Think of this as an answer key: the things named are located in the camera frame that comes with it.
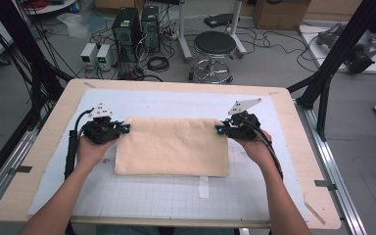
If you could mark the large black computer tower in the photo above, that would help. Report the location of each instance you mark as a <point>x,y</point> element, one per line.
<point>125,32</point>

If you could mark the black metal frame stand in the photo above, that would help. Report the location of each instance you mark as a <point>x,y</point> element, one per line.
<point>339,49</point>

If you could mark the person's left hand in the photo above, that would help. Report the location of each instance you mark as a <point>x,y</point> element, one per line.
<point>89,153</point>

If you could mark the clear plastic bag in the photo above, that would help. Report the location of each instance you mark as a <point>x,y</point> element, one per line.
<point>75,24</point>

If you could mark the grey and black machine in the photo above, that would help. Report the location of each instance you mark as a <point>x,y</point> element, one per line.
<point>362,49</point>

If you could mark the tan tape strip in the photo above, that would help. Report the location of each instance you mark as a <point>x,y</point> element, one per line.
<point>315,212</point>

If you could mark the white grid mat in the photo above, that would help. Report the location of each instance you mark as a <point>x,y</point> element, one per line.
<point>163,199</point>

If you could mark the aluminium rail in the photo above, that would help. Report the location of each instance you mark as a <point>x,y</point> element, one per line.
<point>0,192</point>
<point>336,182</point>

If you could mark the black flat device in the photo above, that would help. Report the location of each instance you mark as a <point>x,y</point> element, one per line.
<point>218,20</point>

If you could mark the cream towel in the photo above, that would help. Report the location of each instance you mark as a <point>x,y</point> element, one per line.
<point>173,147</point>

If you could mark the black round stool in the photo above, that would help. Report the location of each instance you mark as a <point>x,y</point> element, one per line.
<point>214,42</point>

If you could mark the white power supply unit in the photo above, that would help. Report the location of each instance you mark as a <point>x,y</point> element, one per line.
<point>106,55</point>
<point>88,54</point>

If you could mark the grey metal bracket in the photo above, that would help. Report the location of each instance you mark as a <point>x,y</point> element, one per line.
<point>21,169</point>
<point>324,184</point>

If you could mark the white tape strip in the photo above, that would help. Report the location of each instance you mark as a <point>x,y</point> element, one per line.
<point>204,187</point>

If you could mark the white desk leg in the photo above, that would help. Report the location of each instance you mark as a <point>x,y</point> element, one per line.
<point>183,36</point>
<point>236,29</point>

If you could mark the cardboard box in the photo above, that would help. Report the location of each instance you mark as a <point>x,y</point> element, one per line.
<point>280,16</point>

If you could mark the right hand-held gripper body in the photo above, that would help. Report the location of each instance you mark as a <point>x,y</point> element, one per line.
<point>243,127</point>

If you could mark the slim black computer tower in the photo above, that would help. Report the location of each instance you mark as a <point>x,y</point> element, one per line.
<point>150,29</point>

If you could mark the person's right hand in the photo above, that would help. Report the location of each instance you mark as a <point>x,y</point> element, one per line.
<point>258,150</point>

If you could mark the white floor board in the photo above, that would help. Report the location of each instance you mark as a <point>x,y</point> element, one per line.
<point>313,49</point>

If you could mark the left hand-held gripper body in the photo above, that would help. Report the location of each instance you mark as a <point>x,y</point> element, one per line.
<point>99,130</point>

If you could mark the white round table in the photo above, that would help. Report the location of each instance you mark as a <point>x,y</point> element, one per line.
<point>55,8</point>

